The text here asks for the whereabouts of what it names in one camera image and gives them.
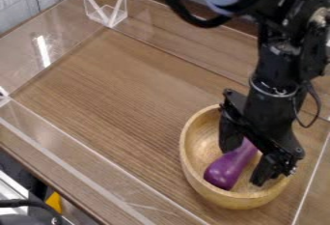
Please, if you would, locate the black cable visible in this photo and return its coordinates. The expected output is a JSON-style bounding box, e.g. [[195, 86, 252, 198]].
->
[[0, 199, 61, 225]]

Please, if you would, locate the yellow object under table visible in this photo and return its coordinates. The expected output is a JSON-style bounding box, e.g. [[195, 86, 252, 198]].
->
[[45, 192, 62, 213]]

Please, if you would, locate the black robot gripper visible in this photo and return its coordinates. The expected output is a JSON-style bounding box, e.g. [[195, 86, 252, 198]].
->
[[216, 77, 307, 187]]

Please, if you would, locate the brown wooden bowl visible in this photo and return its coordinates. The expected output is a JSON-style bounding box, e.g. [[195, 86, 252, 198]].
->
[[178, 105, 289, 210]]

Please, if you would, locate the purple toy eggplant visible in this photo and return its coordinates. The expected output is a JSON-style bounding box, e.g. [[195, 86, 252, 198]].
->
[[203, 138, 257, 190]]

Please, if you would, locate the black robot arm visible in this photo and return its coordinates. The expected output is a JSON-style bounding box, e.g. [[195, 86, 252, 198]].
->
[[165, 0, 330, 186]]

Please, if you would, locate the clear acrylic tray wall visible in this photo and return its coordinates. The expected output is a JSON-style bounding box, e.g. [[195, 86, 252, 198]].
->
[[0, 0, 330, 225]]

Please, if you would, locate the clear acrylic corner bracket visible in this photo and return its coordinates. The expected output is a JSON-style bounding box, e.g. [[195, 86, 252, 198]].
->
[[82, 0, 128, 28]]

